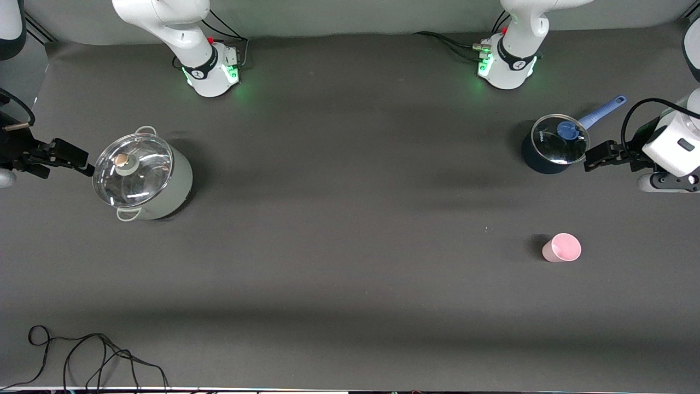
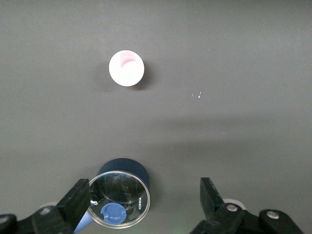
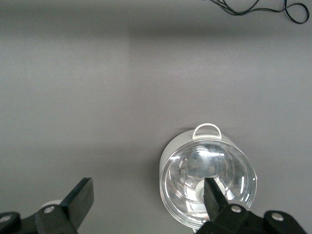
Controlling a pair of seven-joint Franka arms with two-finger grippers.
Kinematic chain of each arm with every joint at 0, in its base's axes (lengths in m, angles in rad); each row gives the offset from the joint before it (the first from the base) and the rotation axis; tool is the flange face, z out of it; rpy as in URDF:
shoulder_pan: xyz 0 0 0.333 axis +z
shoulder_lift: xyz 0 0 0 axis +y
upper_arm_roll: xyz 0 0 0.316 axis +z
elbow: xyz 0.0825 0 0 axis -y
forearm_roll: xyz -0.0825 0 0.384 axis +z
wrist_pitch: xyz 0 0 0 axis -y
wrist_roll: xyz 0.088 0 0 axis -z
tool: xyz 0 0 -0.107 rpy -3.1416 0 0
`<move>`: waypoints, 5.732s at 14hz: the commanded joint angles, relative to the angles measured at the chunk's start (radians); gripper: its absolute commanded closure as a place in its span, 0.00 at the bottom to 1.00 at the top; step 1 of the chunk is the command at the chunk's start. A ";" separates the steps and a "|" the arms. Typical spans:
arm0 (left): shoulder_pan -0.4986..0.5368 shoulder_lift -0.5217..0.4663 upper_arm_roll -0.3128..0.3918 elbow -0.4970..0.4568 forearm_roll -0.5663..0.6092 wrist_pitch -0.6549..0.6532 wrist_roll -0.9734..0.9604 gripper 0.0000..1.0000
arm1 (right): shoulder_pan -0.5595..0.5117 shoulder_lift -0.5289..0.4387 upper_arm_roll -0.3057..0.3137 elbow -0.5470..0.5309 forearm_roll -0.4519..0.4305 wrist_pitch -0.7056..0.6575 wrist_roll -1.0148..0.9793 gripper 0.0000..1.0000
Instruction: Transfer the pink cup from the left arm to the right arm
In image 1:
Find thin black corner cables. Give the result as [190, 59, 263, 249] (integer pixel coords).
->
[25, 14, 56, 44]

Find loose thin black cable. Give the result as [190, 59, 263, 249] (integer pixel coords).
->
[0, 325, 170, 390]

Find black left base cables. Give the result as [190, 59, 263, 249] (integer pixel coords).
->
[413, 10, 512, 62]

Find grey-green cooking pot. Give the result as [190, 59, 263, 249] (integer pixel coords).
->
[92, 126, 193, 222]

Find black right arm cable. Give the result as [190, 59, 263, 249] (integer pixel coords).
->
[0, 88, 37, 129]

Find glass lid blue knob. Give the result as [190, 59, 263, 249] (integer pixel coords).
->
[531, 114, 591, 165]

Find glass pot lid brass knob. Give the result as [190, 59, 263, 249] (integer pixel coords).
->
[92, 133, 174, 208]

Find black right base cables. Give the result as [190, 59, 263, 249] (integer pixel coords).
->
[172, 8, 250, 72]

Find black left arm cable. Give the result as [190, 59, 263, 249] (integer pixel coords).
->
[621, 97, 700, 158]

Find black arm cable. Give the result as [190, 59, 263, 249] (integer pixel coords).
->
[621, 97, 700, 158]
[0, 88, 37, 129]

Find dark blue saucepan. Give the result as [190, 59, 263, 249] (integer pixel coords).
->
[521, 95, 628, 175]

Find pink plastic cup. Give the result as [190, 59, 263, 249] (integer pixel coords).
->
[542, 233, 582, 263]

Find dark grey table mat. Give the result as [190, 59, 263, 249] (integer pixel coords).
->
[0, 22, 700, 390]

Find black base cables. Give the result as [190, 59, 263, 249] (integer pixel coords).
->
[172, 8, 250, 72]
[413, 10, 512, 62]

